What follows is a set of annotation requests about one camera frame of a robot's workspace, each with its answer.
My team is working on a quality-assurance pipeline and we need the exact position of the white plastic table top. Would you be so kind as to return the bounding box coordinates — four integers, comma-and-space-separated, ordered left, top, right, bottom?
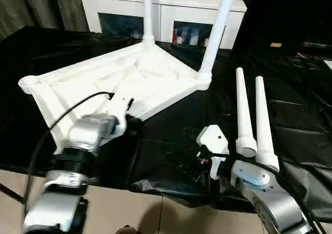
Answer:
17, 40, 213, 155

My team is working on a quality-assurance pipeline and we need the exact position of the white plastic table leg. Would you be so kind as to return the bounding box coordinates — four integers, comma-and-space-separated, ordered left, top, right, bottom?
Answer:
234, 67, 258, 159
254, 76, 281, 173
141, 0, 158, 48
198, 0, 239, 82

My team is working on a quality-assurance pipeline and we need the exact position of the black mat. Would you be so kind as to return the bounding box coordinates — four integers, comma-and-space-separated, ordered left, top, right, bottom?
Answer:
0, 25, 332, 222

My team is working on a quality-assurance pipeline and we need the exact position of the dark rounded robot foot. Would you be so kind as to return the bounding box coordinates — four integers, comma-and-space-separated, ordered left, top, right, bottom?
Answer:
116, 225, 139, 234

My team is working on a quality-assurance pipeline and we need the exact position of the white cabinet with glass doors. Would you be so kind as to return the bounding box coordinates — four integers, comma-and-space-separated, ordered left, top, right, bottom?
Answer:
79, 0, 247, 51

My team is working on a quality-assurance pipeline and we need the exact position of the black stand leg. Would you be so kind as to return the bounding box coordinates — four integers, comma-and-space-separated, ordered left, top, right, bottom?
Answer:
0, 183, 27, 205

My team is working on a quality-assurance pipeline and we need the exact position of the grey curtain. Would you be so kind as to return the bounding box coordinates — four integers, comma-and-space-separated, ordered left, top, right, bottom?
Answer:
0, 0, 89, 42

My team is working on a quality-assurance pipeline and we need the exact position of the black cabinet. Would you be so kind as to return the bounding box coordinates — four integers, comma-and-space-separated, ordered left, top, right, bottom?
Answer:
233, 0, 332, 58

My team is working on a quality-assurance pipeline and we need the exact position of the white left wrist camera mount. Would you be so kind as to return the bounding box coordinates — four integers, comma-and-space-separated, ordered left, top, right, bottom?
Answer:
103, 94, 136, 138

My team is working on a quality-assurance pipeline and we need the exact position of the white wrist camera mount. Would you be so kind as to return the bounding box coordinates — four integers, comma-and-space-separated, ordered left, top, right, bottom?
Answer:
103, 94, 136, 138
196, 124, 230, 181

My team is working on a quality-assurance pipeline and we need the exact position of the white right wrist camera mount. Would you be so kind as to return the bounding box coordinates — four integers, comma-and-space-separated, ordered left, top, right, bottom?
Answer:
196, 124, 230, 181

